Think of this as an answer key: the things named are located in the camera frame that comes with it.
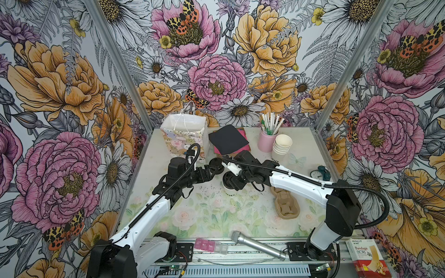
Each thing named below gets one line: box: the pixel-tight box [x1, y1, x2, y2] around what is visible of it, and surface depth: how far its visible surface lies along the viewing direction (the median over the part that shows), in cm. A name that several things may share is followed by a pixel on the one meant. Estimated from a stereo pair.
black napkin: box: [208, 124, 250, 156], surface depth 114 cm
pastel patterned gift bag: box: [161, 114, 210, 164], surface depth 93 cm
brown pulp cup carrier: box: [270, 186, 301, 220], surface depth 85 cm
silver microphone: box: [230, 230, 287, 261], surface depth 76 cm
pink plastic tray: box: [194, 238, 229, 255], surface depth 77 cm
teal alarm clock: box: [309, 165, 331, 182], surface depth 93 cm
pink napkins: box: [213, 129, 251, 156], surface depth 109 cm
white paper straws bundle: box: [260, 112, 285, 136], surface depth 104 cm
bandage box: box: [345, 238, 392, 278], surface depth 71 cm
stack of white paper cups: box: [272, 134, 293, 155], surface depth 96 cm
